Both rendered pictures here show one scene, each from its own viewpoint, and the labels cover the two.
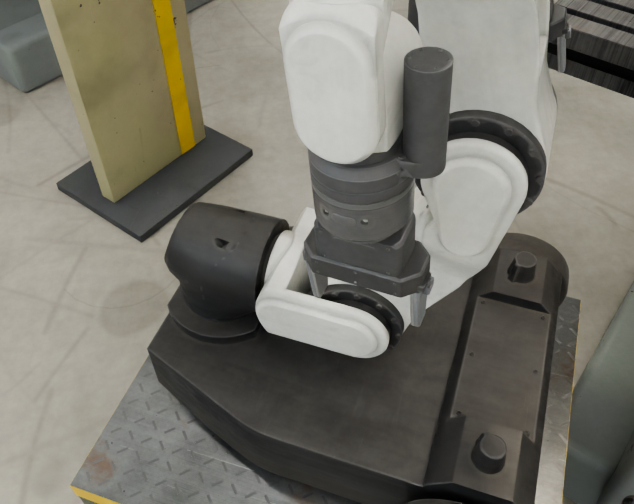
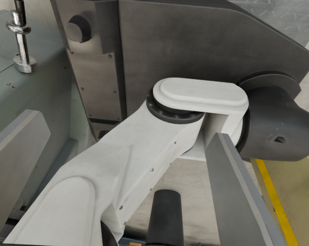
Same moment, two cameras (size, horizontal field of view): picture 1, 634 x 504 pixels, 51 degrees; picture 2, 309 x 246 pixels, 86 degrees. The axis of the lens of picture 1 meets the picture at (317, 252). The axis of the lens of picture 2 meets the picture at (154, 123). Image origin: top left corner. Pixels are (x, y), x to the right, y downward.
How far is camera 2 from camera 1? 0.59 m
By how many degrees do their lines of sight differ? 15
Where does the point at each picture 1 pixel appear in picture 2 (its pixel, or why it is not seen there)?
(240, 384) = (248, 45)
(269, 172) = not seen: hidden behind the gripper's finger
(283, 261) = (231, 132)
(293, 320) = (219, 93)
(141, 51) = (289, 198)
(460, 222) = (61, 227)
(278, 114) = not seen: hidden behind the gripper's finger
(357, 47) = not seen: outside the picture
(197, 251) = (298, 131)
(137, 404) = (306, 27)
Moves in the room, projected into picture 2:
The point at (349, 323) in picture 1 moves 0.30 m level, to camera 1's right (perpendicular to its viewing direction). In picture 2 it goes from (179, 97) to (59, 117)
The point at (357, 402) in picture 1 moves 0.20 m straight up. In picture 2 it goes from (169, 50) to (165, 96)
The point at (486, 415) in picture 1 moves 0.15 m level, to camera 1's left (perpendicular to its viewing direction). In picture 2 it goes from (95, 58) to (150, 44)
